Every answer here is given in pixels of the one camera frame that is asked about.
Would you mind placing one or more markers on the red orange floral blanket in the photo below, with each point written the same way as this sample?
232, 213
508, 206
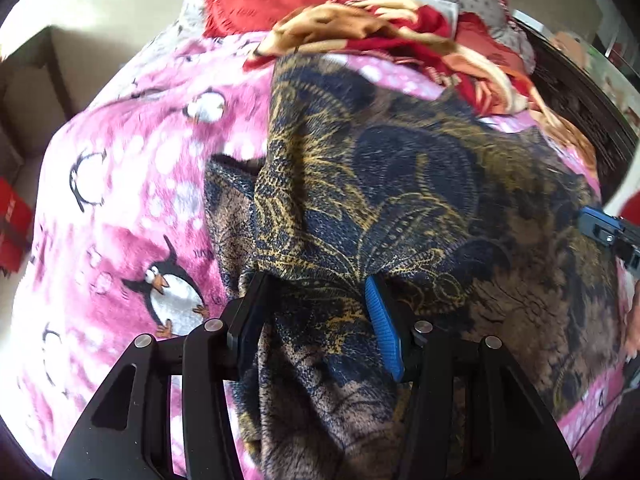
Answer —
350, 25

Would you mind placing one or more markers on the dark blue floral garment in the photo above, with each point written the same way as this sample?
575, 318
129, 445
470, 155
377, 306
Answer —
400, 160

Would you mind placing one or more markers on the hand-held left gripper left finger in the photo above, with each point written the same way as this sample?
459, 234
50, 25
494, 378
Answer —
250, 310

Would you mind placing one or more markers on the pink penguin print blanket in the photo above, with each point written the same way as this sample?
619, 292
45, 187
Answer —
125, 185

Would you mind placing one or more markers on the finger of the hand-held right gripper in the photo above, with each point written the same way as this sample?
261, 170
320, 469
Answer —
595, 222

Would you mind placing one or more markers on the red fringed pillow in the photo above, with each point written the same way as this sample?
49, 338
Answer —
482, 35

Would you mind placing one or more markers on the dark carved wooden headboard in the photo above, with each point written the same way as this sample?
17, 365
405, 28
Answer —
575, 95

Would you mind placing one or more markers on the dark wooden cabinet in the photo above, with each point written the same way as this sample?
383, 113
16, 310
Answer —
30, 90

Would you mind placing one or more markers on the red box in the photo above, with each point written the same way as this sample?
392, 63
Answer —
12, 225

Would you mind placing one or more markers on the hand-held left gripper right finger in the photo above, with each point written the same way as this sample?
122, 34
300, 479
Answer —
382, 325

